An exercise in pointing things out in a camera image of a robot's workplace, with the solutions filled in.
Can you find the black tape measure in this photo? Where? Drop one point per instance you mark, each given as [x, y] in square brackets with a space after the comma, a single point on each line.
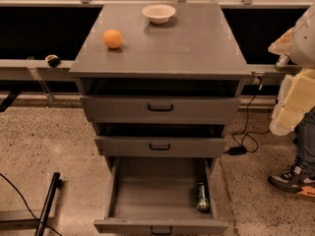
[52, 60]

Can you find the white paper bowl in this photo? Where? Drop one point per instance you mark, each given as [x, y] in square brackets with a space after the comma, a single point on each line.
[158, 13]

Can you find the grey drawer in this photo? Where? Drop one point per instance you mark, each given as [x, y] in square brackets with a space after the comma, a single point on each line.
[160, 147]
[157, 196]
[160, 109]

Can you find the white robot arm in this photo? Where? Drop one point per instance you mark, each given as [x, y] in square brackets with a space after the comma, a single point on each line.
[302, 53]

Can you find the bottom grey drawer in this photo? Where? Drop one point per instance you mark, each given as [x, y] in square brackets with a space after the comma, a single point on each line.
[157, 196]

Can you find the black metal stand leg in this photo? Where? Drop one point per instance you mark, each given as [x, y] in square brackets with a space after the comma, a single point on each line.
[42, 222]

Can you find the orange fruit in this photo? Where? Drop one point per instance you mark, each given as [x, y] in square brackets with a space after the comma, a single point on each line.
[112, 38]

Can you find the blue jeans leg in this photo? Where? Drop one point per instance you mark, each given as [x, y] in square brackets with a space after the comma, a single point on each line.
[306, 143]

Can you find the black orange sneaker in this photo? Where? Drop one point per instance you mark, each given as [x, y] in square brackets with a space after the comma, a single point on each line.
[295, 180]

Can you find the clear plastic bottle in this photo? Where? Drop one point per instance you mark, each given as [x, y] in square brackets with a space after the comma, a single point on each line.
[282, 63]

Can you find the middle grey drawer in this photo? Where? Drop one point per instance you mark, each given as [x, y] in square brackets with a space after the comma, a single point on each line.
[160, 147]

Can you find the grey metal rail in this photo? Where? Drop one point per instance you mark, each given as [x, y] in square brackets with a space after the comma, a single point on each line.
[27, 70]

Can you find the top grey drawer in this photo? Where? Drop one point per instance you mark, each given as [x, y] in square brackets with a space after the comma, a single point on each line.
[160, 109]

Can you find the green soda can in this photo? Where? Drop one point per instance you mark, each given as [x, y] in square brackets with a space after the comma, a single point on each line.
[202, 202]

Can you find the black power adapter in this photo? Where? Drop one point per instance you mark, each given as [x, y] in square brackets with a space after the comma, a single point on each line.
[237, 150]

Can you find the grey drawer cabinet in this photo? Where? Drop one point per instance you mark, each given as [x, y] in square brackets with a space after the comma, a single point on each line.
[193, 54]

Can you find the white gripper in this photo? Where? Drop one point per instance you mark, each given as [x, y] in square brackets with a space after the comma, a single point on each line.
[304, 43]

